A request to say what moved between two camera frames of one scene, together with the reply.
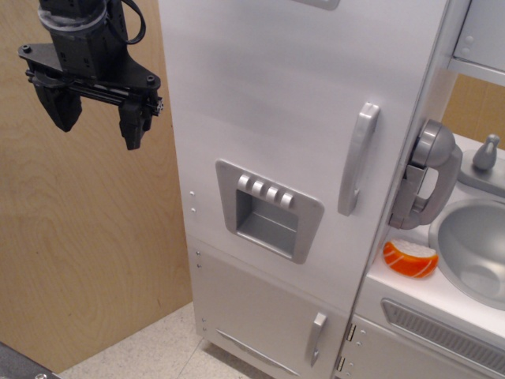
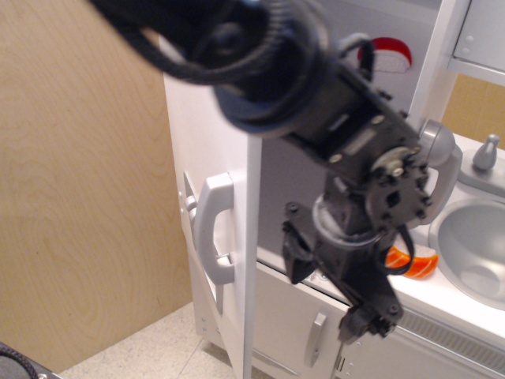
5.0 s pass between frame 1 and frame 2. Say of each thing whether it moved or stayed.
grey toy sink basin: stayed
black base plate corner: stayed
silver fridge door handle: moved
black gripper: moved
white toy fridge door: moved
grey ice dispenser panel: moved
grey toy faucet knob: stayed
